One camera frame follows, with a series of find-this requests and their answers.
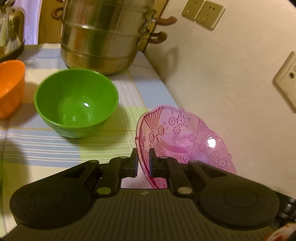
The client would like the small green plastic bowl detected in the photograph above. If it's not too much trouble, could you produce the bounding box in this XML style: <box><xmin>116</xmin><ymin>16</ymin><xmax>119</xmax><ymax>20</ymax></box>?
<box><xmin>34</xmin><ymin>68</ymin><xmax>119</xmax><ymax>139</ymax></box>

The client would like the stainless steel kettle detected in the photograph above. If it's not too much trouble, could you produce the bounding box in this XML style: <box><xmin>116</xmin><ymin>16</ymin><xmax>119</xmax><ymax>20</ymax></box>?
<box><xmin>0</xmin><ymin>1</ymin><xmax>26</xmax><ymax>62</ymax></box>

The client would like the double wall socket plate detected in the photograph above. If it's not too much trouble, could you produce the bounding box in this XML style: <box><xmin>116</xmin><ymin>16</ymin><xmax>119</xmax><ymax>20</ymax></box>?
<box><xmin>182</xmin><ymin>0</ymin><xmax>226</xmax><ymax>31</ymax></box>

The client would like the stainless steel steamer pot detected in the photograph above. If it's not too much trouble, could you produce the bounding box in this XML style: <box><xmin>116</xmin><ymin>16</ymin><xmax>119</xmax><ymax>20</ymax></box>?
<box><xmin>51</xmin><ymin>1</ymin><xmax>177</xmax><ymax>75</ymax></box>

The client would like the pink glass plate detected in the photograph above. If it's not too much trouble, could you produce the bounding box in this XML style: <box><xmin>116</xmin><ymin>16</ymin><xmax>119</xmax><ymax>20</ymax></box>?
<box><xmin>135</xmin><ymin>105</ymin><xmax>236</xmax><ymax>189</ymax></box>

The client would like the checkered plaid tablecloth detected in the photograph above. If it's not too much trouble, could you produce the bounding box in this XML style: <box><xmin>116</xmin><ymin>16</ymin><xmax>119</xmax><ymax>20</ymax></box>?
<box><xmin>1</xmin><ymin>44</ymin><xmax>176</xmax><ymax>235</ymax></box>

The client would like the person's hand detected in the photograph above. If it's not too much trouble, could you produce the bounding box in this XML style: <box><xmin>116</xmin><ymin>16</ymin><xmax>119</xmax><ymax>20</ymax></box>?
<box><xmin>266</xmin><ymin>223</ymin><xmax>295</xmax><ymax>241</ymax></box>

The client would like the pink sheer curtain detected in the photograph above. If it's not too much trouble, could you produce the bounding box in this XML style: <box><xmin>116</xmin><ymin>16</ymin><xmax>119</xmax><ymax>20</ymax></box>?
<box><xmin>15</xmin><ymin>0</ymin><xmax>43</xmax><ymax>45</ymax></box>

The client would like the single wall socket plate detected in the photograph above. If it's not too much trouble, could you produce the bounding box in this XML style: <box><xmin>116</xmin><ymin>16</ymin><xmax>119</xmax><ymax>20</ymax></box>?
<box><xmin>273</xmin><ymin>51</ymin><xmax>296</xmax><ymax>113</ymax></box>

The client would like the orange plastic bowl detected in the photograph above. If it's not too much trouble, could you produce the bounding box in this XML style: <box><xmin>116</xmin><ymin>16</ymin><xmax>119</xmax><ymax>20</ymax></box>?
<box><xmin>1</xmin><ymin>60</ymin><xmax>26</xmax><ymax>120</ymax></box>

